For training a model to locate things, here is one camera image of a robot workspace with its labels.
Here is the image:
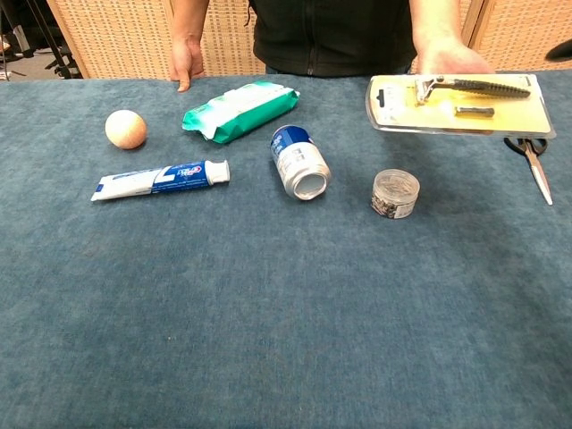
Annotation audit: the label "blue table mat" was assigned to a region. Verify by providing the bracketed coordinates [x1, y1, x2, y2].
[0, 70, 572, 429]

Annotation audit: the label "white blue toothpaste tube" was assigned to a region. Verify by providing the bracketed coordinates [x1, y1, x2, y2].
[90, 159, 231, 203]

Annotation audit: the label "razor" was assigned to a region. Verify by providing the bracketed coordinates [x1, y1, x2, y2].
[365, 73, 557, 139]

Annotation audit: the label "black handled scissors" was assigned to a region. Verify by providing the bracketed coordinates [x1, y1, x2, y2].
[503, 137, 554, 206]

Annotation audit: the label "black fleece jacket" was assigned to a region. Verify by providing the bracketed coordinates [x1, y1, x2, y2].
[248, 0, 419, 77]

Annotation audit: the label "wicker folding screen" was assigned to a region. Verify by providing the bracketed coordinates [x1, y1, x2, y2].
[459, 0, 572, 73]
[46, 0, 268, 80]

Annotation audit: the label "green wet wipes pack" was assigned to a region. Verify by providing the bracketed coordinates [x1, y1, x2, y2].
[181, 80, 301, 145]

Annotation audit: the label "pale orange ball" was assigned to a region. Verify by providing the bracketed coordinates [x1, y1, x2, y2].
[105, 109, 148, 150]

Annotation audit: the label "blue silver drink can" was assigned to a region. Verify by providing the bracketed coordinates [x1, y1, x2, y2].
[269, 124, 332, 201]

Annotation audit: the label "person's left forearm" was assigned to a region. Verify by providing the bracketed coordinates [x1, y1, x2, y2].
[408, 0, 462, 51]

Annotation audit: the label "person's right forearm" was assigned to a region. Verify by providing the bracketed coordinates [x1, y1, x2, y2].
[169, 0, 210, 44]

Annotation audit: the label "black tripod stand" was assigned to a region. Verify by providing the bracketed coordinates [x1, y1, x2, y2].
[24, 0, 85, 80]

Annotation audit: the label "robot right five-finger hand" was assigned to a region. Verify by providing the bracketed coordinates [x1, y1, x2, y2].
[544, 38, 572, 63]

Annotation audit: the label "person's right hand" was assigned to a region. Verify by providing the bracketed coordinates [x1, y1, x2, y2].
[169, 38, 206, 94]

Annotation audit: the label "small clear round jar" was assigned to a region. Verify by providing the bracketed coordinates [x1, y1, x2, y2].
[370, 168, 421, 220]

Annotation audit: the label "person's left hand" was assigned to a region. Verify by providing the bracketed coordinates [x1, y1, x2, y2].
[415, 42, 496, 76]

